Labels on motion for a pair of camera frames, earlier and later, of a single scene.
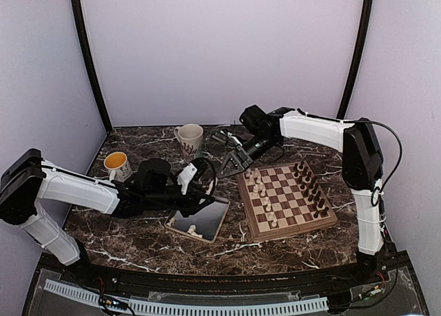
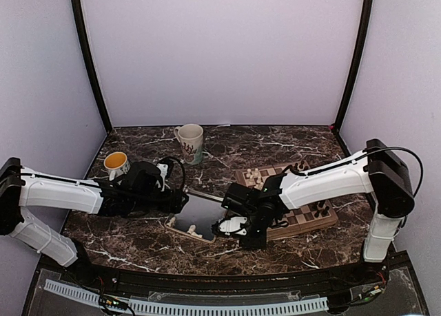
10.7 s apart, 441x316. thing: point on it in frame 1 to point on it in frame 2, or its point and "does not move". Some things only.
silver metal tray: x=208 y=219 does not move
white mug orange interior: x=118 y=166 does not move
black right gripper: x=241 y=159 to x=257 y=243
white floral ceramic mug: x=190 y=135 does not move
